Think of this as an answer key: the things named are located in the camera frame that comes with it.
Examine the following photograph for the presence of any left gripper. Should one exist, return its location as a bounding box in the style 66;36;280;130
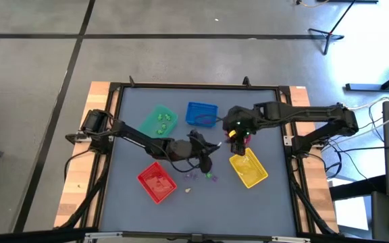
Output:
173;130;221;162

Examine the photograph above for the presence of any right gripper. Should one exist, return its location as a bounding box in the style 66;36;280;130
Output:
226;124;252;157

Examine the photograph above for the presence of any blue plastic basket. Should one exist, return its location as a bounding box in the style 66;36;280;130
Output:
184;101;219;129

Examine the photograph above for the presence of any red plastic basket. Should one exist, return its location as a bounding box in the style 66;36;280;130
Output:
136;161;178;205

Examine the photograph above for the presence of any pink plastic bowl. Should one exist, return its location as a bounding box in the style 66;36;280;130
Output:
226;130;252;149

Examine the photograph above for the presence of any yellow plastic basket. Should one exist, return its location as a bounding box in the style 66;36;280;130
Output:
228;146;269;190

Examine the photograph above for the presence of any teal plastic basket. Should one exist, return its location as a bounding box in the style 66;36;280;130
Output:
136;103;179;138

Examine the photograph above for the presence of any grey table mat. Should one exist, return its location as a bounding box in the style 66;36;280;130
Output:
99;88;297;237

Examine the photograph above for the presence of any black desk crossbar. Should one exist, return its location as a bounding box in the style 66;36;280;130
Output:
329;174;388;200

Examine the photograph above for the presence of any black desk leg base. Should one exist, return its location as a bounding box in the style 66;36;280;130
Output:
345;65;389;92

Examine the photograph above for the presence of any black tripod stand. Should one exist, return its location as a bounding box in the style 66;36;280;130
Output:
307;0;357;56

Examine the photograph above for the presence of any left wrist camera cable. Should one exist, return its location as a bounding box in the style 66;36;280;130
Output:
162;148;205;173

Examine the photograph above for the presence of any black table frame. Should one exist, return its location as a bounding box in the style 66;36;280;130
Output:
55;76;339;243

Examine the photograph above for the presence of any black floor cable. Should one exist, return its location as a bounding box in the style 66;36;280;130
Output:
334;145;389;153

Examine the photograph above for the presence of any white cable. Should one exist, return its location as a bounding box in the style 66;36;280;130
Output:
322;106;389;144
349;89;389;111

